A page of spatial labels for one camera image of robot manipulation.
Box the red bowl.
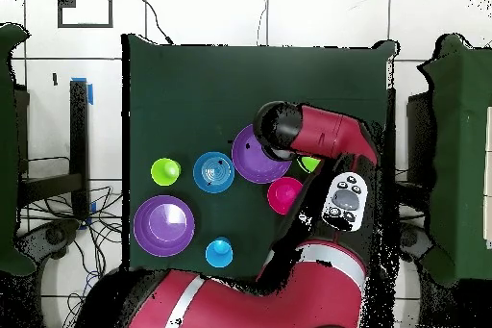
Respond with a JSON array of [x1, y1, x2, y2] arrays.
[[266, 176, 305, 216]]

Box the purple bowl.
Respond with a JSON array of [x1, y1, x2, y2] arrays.
[[231, 123, 293, 185], [133, 194, 196, 258]]

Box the black metal stand frame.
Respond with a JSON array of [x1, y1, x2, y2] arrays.
[[384, 88, 398, 225], [16, 80, 90, 221]]

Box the green covered side table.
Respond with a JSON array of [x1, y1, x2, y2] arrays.
[[418, 33, 492, 287], [0, 22, 37, 277]]

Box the green cup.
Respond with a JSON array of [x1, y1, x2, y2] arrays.
[[150, 157, 183, 188]]

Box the blue tape strip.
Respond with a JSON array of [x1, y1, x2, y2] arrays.
[[70, 76, 94, 106]]

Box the black floor cable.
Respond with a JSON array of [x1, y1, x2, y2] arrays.
[[136, 0, 175, 45]]

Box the green ribbed bowl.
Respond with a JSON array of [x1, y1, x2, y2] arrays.
[[297, 155, 323, 174]]

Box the blue bowl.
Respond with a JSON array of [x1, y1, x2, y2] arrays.
[[192, 151, 236, 194]]

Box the black square floor frame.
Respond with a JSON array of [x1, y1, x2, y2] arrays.
[[57, 0, 114, 29]]

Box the thin dark floor cable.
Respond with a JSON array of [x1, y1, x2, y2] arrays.
[[256, 0, 269, 46]]

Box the dark green table cloth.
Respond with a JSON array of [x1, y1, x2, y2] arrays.
[[120, 33, 397, 283]]

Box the tangled floor cables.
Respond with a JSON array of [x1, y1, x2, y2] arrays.
[[18, 185, 124, 328]]

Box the blue cup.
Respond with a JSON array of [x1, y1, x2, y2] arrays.
[[205, 236, 234, 268]]

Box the black office chair base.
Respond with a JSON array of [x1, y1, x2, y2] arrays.
[[14, 218, 82, 264], [397, 221, 433, 262]]

